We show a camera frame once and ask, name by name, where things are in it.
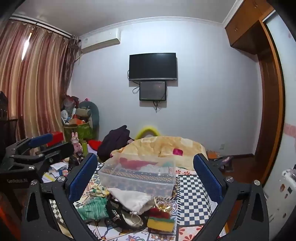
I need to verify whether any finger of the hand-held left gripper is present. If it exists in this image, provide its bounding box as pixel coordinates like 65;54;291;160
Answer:
4;133;53;160
9;142;75;183

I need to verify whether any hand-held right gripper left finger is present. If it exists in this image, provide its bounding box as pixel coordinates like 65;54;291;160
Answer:
21;152;102;241

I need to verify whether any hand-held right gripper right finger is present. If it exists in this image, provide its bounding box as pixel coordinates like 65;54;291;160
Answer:
193;153;270;241

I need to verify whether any cream ribbon bow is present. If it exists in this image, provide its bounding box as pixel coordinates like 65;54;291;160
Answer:
90;187;110;198

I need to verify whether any green knit cloth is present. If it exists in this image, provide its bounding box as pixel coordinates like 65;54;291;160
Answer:
77;197;109;220

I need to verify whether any black bead bracelet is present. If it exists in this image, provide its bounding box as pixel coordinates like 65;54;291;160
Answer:
110;203;122;220

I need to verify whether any gold ribbon bow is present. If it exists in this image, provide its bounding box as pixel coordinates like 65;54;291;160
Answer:
154;197;177;212

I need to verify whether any white drawstring pouch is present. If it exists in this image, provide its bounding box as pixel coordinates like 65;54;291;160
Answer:
107;187;155;215

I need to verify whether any clear plastic storage box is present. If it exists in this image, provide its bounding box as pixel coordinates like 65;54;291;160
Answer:
98;154;176;197

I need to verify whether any red fuzzy pompom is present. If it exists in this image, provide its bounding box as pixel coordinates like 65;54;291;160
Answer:
149;207;171;219

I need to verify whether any black beaded fabric piece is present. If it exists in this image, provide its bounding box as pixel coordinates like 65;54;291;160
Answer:
106;197;148;231

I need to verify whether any yellow green sponge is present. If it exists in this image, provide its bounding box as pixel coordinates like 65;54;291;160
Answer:
147;217;175;233

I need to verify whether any pink rabbit toy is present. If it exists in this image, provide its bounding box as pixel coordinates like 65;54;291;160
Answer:
71;132;82;153

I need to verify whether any purple bag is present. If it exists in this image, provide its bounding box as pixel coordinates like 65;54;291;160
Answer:
208;155;234;173

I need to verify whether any patterned bed sheet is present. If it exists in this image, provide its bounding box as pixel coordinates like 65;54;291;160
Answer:
46;160;232;241

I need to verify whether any green storage box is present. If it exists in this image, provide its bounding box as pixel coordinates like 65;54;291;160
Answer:
63;122;93;142

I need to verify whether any reddish plastic bag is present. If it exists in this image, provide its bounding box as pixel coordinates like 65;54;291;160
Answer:
63;95;79;109

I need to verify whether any dark purple jacket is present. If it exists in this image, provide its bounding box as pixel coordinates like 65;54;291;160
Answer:
97;125;131;163

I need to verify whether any teal white cloth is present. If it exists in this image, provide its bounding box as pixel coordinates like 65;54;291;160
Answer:
139;162;172;175

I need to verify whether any black speaker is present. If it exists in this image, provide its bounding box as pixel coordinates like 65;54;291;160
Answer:
0;91;10;121

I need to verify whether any striped pink curtain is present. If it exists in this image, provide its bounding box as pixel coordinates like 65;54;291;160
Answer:
0;19;78;144

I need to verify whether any grey long plush pillow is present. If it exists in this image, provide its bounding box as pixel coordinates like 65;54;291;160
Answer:
79;101;100;132

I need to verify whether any yellow fleece blanket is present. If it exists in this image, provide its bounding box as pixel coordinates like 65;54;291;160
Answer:
110;136;207;171

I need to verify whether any yellow foam tube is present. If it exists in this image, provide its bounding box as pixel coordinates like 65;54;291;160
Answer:
135;126;160;139

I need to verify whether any small black monitor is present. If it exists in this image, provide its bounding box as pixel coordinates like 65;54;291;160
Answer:
139;81;167;101

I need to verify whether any white air conditioner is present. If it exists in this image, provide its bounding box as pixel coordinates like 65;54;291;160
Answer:
80;31;121;53

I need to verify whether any wooden overhead cabinet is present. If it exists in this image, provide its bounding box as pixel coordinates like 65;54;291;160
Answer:
224;0;274;55

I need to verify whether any wooden door frame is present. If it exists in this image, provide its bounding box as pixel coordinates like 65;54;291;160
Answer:
257;20;286;186

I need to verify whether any white curtain rail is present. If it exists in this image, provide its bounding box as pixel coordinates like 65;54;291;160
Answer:
10;14;79;37

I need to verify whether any black wall television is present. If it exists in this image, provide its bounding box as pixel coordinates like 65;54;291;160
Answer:
129;53;178;81

